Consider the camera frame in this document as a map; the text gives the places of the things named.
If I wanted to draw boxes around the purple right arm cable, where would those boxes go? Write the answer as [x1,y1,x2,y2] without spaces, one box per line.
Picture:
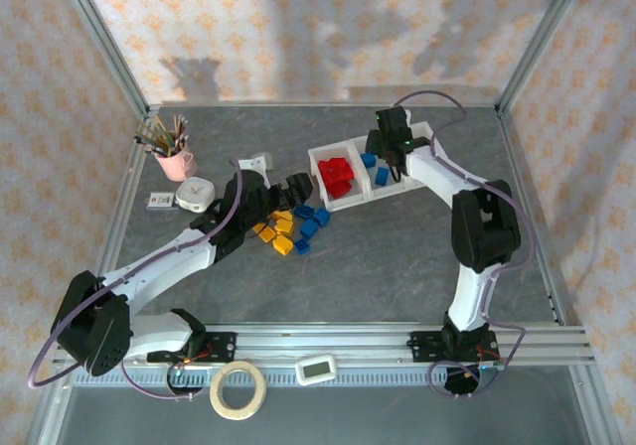
[392,89,538,397]

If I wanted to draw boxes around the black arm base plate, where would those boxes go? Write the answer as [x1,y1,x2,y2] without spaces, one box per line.
[148,332,238,366]
[409,330,499,366]

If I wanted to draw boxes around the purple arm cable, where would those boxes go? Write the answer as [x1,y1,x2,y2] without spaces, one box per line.
[27,158,244,401]
[392,89,538,397]

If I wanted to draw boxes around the wide aluminium mounting rail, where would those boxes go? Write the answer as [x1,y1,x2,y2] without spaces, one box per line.
[54,322,596,367]

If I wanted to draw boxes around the aluminium frame rail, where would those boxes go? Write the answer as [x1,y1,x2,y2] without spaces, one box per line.
[146,100,501,109]
[495,108,583,327]
[568,365,622,445]
[24,384,76,445]
[79,109,153,328]

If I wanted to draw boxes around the pink cup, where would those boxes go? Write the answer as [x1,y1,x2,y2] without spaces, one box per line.
[154,139,198,183]

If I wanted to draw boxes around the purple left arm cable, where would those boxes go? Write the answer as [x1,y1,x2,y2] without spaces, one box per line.
[27,158,244,401]

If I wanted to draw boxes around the white table clock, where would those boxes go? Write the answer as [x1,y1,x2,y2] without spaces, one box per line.
[176,177,217,214]

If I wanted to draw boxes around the white digital timer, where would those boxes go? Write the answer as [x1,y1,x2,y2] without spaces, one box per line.
[295,357,337,385]

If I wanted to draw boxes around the small controller board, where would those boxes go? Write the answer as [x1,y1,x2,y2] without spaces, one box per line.
[476,345,504,371]

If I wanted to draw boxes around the small white card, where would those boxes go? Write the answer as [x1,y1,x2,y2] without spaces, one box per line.
[148,191,179,211]

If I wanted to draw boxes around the beige tape roll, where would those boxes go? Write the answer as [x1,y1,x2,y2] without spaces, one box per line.
[209,360,267,421]

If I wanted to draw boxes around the grey slotted cable duct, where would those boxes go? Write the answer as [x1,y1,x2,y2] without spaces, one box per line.
[74,365,448,387]

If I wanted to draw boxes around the aluminium frame post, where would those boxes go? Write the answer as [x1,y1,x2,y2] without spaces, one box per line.
[53,0,153,116]
[495,0,593,114]

